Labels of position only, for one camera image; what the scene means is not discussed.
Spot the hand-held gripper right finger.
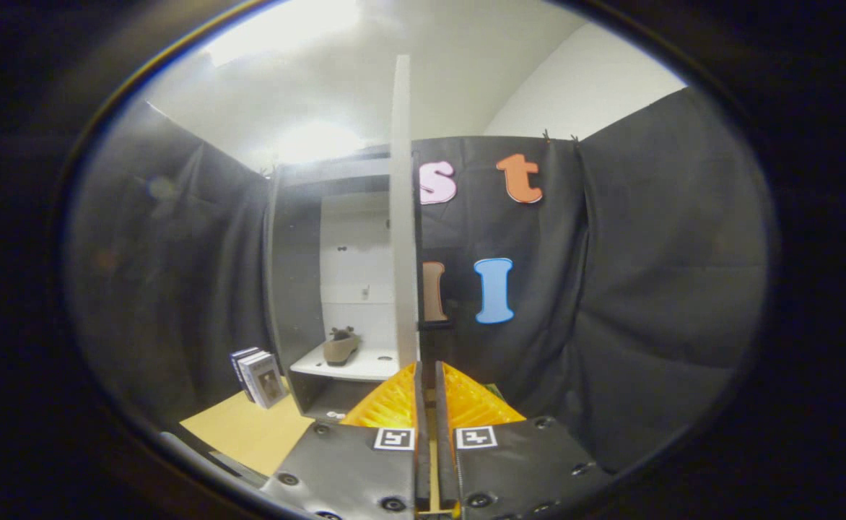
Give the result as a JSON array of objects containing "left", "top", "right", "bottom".
[{"left": 435, "top": 361, "right": 615, "bottom": 520}]

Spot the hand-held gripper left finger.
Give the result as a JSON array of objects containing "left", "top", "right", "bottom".
[{"left": 261, "top": 361, "right": 431, "bottom": 520}]

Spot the brown fluffy shoe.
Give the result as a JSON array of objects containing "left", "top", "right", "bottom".
[{"left": 323, "top": 326, "right": 361, "bottom": 367}]

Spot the grey shoe cabinet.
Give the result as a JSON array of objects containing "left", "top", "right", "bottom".
[{"left": 264, "top": 144, "right": 402, "bottom": 423}]

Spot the white shoe cabinet door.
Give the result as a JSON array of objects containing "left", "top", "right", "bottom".
[{"left": 388, "top": 54, "right": 424, "bottom": 369}]

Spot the grey portrait cover book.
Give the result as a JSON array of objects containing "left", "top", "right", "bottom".
[{"left": 246, "top": 352, "right": 288, "bottom": 410}]

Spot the blue spine book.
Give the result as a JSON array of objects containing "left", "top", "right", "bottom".
[
  {"left": 230, "top": 347, "right": 258, "bottom": 394},
  {"left": 237, "top": 350, "right": 261, "bottom": 402}
]

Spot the black backdrop cloth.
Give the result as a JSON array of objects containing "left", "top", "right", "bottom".
[{"left": 69, "top": 87, "right": 770, "bottom": 477}]

